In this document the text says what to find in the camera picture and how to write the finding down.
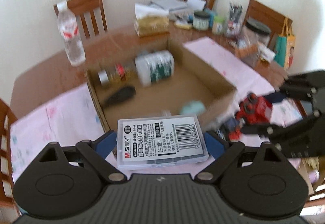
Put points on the red toy train block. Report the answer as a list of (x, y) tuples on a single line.
[(254, 110)]

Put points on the large clear jar black lid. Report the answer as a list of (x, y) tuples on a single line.
[(252, 32)]

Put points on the dark blue toy block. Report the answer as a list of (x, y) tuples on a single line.
[(229, 125)]

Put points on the white medical bottle green label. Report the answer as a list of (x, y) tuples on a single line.
[(154, 67)]

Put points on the gold tissue pack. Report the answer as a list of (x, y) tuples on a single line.
[(150, 21)]

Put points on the glass bottle with gold capsules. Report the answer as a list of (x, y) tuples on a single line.
[(117, 73)]

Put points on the yellow sticky note pad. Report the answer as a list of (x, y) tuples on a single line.
[(183, 25)]

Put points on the small jar green lid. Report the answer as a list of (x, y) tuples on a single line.
[(218, 25)]

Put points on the colourful paper gift bag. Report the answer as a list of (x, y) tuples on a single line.
[(285, 46)]

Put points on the wooden chair at left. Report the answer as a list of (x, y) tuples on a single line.
[(7, 119)]

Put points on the light blue tape roll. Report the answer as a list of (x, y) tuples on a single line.
[(193, 108)]

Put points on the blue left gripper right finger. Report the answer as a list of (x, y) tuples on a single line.
[(216, 146)]

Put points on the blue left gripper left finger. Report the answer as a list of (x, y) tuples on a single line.
[(105, 144)]

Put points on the clear water bottle red label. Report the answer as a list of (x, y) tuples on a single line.
[(68, 28)]

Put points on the black oval case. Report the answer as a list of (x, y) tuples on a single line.
[(123, 94)]

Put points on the pens in holder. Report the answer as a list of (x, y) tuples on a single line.
[(234, 20)]

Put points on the glass jar black lid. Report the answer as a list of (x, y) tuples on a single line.
[(201, 20)]

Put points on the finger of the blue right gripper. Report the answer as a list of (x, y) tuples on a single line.
[(275, 97)]

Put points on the stack of white papers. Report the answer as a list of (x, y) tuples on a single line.
[(178, 7)]

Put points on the snack bar package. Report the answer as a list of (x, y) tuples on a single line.
[(246, 51)]

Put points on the clear plastic lead refill box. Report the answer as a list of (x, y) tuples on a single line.
[(160, 141)]

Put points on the brown cardboard box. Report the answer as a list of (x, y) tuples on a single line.
[(193, 80)]

